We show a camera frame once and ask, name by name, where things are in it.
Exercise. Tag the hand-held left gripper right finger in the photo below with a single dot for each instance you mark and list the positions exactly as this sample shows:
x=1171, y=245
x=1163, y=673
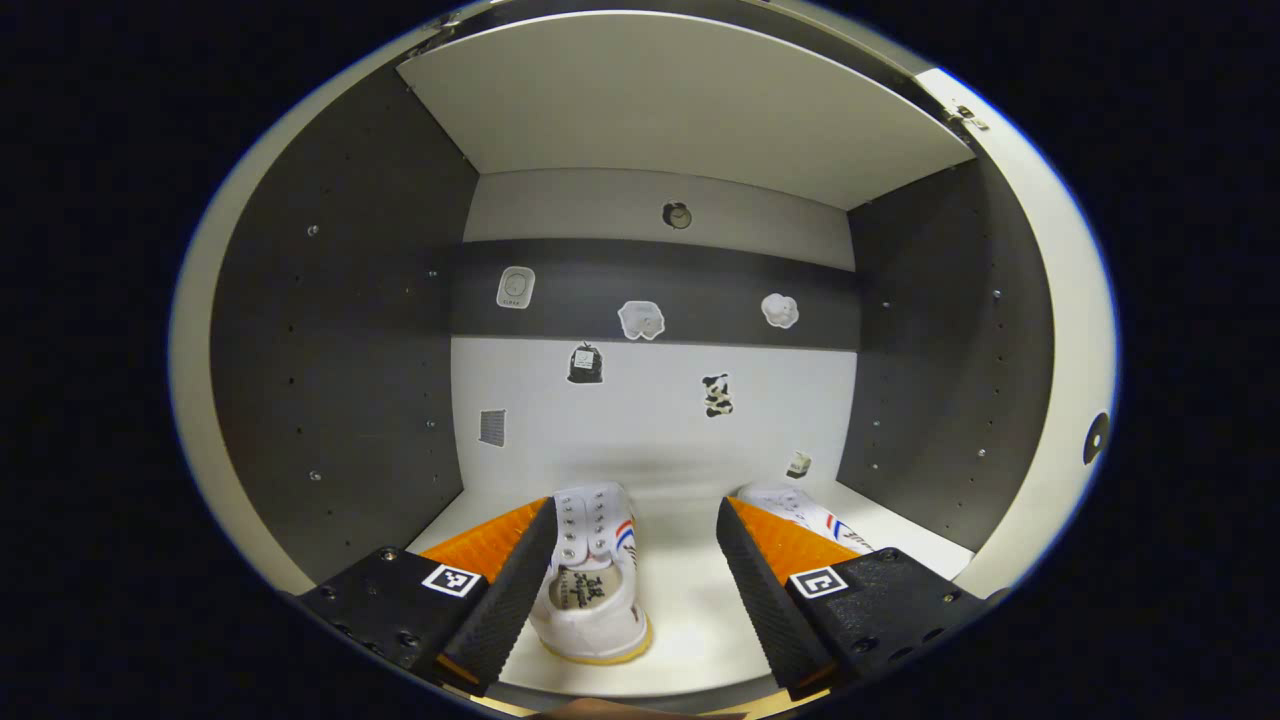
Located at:
x=765, y=600

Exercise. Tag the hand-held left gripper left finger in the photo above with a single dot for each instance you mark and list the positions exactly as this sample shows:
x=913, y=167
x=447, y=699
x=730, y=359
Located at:
x=500, y=600

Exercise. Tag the white striped canvas shoe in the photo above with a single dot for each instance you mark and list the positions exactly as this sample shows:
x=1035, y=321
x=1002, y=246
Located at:
x=595, y=600
x=800, y=505

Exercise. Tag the white shoe cabinet door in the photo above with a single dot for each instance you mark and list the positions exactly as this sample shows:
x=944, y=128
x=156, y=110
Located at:
x=1075, y=350
x=190, y=400

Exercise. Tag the white and grey shoe cabinet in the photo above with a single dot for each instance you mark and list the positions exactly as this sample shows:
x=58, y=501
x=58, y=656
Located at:
x=650, y=100

